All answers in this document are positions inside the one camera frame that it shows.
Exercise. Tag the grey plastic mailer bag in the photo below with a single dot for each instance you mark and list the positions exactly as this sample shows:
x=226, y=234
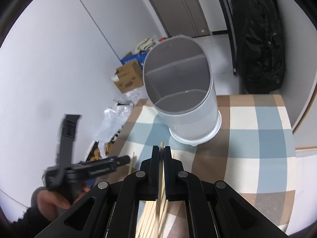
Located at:
x=131, y=97

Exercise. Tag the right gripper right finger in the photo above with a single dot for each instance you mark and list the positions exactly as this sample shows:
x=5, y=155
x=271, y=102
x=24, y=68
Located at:
x=213, y=209

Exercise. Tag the person left hand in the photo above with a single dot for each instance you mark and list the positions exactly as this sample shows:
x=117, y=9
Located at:
x=49, y=202

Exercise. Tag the brown slippers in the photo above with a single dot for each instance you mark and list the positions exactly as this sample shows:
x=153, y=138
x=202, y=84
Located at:
x=94, y=153

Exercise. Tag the clear plastic bag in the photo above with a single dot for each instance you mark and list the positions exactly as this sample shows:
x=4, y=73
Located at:
x=114, y=119

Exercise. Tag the blue cardboard box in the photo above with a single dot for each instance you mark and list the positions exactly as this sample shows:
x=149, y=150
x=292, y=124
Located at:
x=139, y=57

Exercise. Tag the grey entrance door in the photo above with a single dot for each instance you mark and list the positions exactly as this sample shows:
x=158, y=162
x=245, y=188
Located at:
x=181, y=17

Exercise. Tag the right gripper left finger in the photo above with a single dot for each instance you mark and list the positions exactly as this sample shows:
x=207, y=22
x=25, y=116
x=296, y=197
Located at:
x=110, y=210

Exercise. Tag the plaid checkered table mat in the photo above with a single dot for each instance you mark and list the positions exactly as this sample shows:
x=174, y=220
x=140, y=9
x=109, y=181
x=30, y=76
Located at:
x=253, y=151

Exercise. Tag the grey white utensil holder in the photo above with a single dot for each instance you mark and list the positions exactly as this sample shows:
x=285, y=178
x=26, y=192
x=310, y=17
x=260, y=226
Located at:
x=179, y=84

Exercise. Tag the brown cardboard box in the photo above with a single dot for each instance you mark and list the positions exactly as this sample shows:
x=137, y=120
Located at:
x=128, y=77

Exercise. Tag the black backpack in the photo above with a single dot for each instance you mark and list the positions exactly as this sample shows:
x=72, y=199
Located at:
x=260, y=54

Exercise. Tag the white bag with cloth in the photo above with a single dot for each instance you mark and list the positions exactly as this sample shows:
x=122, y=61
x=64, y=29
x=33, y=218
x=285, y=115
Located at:
x=146, y=44

